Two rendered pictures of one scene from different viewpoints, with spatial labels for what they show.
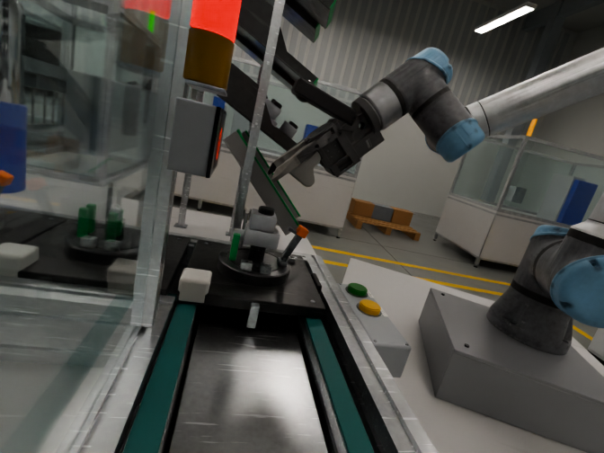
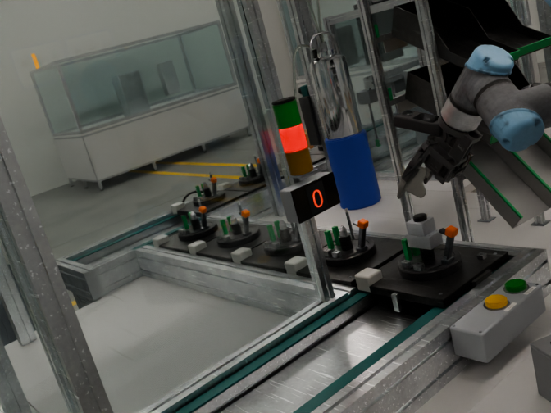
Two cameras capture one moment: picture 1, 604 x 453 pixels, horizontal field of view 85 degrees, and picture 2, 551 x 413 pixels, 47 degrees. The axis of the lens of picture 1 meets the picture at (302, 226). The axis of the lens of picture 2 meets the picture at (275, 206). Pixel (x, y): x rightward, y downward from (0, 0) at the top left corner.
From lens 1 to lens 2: 1.08 m
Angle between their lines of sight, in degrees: 65
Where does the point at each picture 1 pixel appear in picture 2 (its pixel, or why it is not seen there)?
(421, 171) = not seen: outside the picture
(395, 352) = (470, 338)
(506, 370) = not seen: outside the picture
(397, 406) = (398, 357)
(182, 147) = (288, 211)
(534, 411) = not seen: outside the picture
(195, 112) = (285, 196)
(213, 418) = (330, 349)
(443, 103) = (481, 104)
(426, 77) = (468, 83)
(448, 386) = (540, 383)
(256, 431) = (341, 358)
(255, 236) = (413, 240)
